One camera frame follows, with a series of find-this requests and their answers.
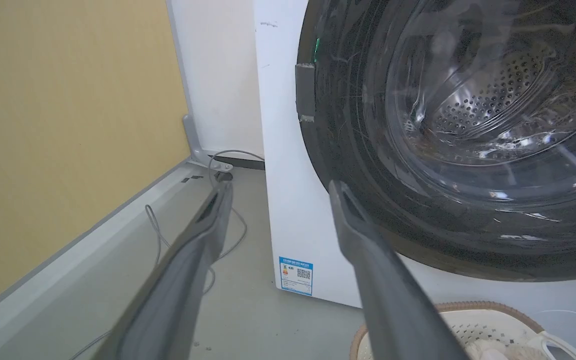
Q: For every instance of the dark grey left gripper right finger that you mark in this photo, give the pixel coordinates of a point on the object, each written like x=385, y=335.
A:
x=388, y=290

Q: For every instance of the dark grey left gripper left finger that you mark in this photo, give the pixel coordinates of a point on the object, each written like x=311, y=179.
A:
x=178, y=285

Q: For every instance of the dark round washing machine door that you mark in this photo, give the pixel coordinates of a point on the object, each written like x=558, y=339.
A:
x=448, y=135

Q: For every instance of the white washing machine body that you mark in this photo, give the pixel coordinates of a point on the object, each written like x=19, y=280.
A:
x=293, y=210

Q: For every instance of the blue energy label sticker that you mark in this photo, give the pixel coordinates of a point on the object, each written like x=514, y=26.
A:
x=296, y=275

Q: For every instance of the white woven laundry basket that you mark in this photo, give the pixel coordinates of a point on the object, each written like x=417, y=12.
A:
x=493, y=325

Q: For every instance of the yellow partition panel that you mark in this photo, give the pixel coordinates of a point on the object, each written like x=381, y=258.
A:
x=68, y=140

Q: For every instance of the grey partition frame foot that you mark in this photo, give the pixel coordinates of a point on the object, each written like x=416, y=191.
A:
x=199, y=145

